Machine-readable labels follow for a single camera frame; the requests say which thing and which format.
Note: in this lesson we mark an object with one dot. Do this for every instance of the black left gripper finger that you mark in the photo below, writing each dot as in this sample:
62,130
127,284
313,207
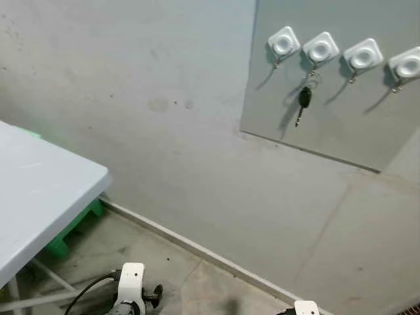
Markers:
158,292

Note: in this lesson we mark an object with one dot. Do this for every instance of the white metal table leg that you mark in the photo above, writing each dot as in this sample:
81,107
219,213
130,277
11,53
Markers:
46,275

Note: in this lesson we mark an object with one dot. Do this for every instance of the white folding table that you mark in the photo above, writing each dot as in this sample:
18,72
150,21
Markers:
39,190

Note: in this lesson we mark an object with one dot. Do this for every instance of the black head car key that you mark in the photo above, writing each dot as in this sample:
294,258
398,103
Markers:
304,98

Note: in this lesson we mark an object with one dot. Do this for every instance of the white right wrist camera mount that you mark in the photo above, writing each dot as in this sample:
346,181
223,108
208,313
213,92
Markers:
306,308

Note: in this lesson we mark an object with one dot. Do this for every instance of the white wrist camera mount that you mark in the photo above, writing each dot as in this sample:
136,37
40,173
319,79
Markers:
131,279
306,308

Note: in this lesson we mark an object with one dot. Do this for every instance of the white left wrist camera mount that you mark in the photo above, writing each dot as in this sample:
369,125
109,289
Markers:
131,279

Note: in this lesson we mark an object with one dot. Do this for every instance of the grey wall board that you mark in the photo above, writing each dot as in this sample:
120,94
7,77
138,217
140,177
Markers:
367,111

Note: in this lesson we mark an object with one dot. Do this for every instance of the white square wall hook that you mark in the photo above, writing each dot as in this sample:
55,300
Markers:
363,55
284,43
321,48
406,64

